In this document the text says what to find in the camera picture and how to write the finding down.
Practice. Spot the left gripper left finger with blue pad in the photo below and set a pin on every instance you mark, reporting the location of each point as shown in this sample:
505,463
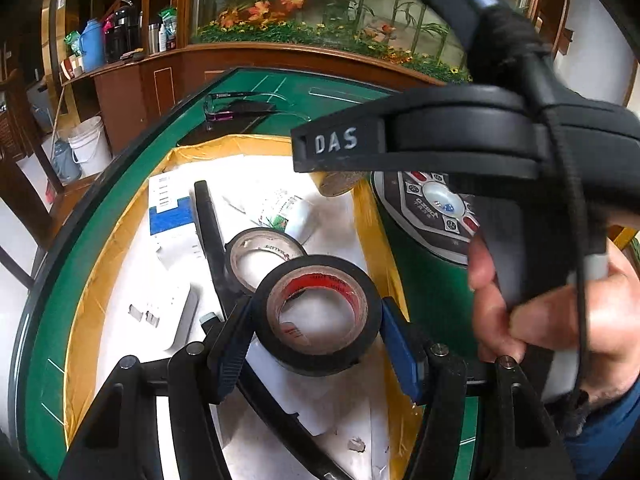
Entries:
227,356

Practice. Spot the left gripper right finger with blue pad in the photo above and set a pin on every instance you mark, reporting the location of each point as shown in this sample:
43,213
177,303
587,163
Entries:
405,348

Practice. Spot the black electrical tape roll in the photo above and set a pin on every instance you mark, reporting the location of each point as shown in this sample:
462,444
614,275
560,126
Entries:
317,315

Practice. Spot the white power adapter cube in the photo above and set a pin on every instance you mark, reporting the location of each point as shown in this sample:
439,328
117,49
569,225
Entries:
162,302

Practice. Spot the brown clear tape roll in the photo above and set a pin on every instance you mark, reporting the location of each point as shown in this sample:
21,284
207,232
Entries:
253,253

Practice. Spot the yellow masking tape roll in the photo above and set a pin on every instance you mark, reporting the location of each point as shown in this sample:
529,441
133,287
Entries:
336,183

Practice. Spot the person's right hand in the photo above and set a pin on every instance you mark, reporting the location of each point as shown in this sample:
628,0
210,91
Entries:
550,321

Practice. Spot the long black Chanel box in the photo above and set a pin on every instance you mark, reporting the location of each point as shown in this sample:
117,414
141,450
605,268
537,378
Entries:
287,428

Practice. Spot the yellow taped cardboard box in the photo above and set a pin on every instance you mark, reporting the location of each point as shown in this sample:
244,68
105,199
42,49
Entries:
133,412

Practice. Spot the round mahjong table control panel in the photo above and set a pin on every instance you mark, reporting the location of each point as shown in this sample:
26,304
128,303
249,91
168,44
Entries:
423,206

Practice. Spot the white blue label carton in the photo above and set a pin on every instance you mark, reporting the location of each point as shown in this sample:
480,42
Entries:
172,219

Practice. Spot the flower garden glass panel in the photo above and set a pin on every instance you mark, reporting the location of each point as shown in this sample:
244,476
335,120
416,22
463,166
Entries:
402,32

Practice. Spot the eyeglasses on table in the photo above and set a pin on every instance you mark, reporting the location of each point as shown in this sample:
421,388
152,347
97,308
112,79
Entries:
226,106

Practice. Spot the white plastic bucket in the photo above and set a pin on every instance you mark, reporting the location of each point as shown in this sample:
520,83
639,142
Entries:
89,145

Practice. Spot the blue thermos jug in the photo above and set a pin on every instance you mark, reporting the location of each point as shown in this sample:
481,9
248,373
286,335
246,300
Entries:
92,46

